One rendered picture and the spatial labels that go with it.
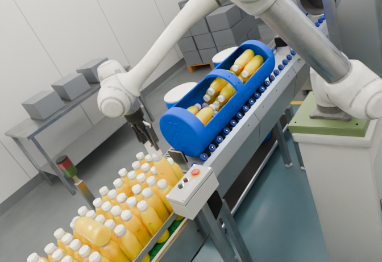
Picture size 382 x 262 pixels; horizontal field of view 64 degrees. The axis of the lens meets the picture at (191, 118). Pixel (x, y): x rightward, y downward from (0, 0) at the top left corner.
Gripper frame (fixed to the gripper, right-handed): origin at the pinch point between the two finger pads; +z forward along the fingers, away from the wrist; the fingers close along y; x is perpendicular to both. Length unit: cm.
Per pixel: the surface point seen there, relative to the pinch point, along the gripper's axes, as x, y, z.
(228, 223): -23, 5, 76
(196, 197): 5.7, -21.2, 16.6
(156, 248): 24.5, -5.2, 32.8
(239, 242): -24, 4, 94
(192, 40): -325, 266, 63
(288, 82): -122, -1, 38
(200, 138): -25.3, -1.1, 13.8
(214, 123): -37.8, -1.3, 13.5
